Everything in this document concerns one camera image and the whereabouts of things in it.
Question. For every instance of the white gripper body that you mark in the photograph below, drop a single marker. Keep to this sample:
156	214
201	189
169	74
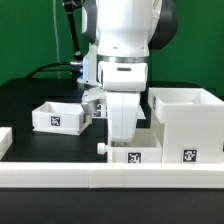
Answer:
122	111

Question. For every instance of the white drawer box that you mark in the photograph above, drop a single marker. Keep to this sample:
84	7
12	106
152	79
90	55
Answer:
145	148
60	118

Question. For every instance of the white drawer cabinet frame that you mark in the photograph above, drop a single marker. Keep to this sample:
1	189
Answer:
189	124

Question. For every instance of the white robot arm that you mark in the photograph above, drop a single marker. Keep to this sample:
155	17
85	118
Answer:
123	32

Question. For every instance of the white marker sheet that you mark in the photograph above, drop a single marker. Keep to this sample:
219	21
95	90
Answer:
101	112

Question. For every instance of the white front fence bar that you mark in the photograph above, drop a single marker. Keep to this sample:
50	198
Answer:
109	175

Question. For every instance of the white fence bar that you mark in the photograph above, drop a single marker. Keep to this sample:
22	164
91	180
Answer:
109	175
5	140

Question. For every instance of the white left fence bar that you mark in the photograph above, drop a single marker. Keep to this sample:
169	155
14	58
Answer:
5	140

